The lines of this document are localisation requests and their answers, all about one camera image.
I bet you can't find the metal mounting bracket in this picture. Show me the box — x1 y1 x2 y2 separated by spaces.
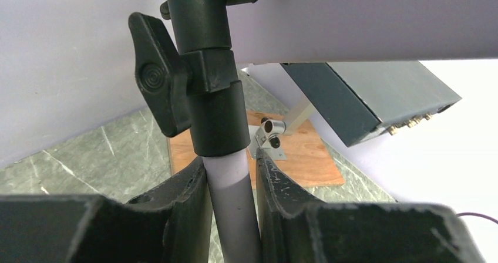
247 102 316 161

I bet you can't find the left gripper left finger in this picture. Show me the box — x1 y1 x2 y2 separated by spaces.
1 157 212 262

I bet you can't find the white perforated music stand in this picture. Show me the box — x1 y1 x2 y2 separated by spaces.
127 0 498 263

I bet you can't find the dark green rack unit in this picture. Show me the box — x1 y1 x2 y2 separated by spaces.
281 61 461 147

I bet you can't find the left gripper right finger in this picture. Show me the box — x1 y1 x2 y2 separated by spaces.
256 150 484 262

